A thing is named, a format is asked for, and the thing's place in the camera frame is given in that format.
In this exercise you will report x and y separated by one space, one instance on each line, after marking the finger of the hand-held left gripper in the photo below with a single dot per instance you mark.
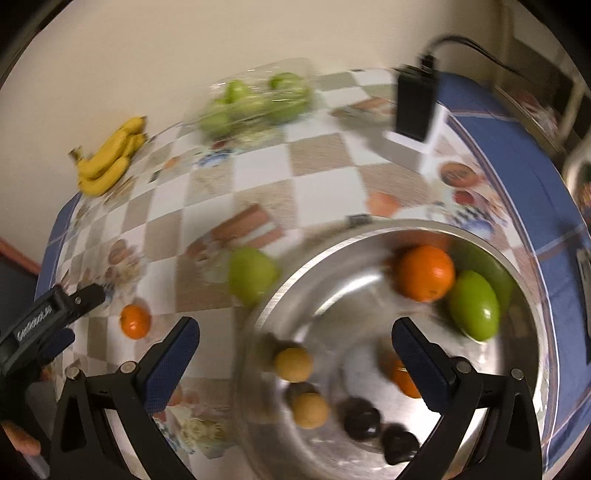
57 346
55 309

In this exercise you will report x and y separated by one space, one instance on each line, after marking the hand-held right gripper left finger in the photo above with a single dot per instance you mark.
173 364

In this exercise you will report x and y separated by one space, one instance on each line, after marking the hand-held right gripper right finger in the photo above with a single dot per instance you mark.
420 364

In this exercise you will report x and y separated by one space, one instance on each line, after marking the dark plum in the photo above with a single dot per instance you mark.
362 420
400 444

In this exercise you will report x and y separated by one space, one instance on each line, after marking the green mango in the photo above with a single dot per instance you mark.
251 279
475 307

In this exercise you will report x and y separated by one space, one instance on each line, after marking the round metal tray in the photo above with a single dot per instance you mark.
351 300

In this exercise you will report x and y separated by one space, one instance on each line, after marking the small yellow round fruit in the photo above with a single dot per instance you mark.
311 410
292 364

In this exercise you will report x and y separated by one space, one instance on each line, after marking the person's left hand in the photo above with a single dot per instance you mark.
23 441

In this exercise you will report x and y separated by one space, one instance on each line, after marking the small orange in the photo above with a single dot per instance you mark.
135 321

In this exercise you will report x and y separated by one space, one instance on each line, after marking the yellow banana bunch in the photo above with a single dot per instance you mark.
108 159

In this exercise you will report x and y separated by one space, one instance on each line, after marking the white stand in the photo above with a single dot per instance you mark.
413 150

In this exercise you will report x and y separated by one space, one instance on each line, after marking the checkered printed tablecloth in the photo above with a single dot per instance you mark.
323 152

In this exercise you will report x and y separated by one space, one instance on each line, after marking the small green fruit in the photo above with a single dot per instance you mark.
251 109
216 121
286 82
235 91
290 109

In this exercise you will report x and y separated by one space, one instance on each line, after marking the clear plastic container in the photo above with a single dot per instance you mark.
258 73

